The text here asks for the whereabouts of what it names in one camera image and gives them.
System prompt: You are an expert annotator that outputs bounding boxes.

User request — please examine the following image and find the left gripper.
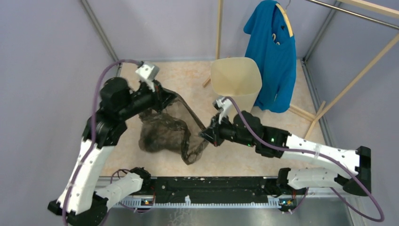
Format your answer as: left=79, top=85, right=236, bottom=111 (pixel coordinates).
left=121, top=76, right=179, bottom=118

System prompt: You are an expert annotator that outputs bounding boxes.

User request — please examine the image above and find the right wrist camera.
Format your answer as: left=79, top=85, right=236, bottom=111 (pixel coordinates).
left=213, top=96, right=233, bottom=124

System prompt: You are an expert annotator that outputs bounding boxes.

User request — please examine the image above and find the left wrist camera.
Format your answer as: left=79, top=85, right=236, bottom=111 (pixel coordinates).
left=135, top=62, right=160, bottom=92

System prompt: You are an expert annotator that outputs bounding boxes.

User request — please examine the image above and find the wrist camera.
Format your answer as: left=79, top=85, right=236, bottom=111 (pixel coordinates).
left=213, top=96, right=233, bottom=124
left=135, top=62, right=160, bottom=92

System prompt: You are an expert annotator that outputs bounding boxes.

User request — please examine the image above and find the blue t-shirt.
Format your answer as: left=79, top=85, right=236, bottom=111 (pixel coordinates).
left=243, top=0, right=296, bottom=113

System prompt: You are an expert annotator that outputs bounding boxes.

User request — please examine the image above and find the wooden clothes rack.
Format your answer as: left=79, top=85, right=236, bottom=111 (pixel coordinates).
left=201, top=0, right=399, bottom=139

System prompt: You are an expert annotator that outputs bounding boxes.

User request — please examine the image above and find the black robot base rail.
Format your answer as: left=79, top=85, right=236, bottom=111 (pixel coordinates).
left=134, top=177, right=292, bottom=204

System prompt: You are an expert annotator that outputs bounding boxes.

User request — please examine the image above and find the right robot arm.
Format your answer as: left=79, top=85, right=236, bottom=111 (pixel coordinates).
left=199, top=111, right=371, bottom=196

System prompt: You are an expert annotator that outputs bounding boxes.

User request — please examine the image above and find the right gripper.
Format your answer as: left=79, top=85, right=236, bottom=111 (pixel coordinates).
left=199, top=112, right=256, bottom=148

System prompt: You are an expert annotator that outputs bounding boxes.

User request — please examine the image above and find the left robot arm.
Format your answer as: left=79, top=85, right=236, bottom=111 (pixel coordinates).
left=48, top=77, right=176, bottom=226

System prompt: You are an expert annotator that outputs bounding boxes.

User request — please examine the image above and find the dark translucent trash bag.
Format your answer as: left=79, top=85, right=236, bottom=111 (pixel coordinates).
left=138, top=89, right=208, bottom=165

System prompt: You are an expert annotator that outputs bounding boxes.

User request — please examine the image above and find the white comb cable tray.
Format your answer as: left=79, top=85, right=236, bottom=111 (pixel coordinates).
left=113, top=196, right=281, bottom=209

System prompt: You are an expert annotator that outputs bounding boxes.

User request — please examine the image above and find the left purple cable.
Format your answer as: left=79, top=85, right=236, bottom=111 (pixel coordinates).
left=62, top=59, right=154, bottom=226

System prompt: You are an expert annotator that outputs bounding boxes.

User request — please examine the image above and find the wooden clothes hanger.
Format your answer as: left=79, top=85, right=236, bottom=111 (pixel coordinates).
left=276, top=3, right=294, bottom=37

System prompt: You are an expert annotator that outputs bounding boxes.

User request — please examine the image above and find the cream plastic trash bin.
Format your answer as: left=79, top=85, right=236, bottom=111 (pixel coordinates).
left=210, top=57, right=262, bottom=112

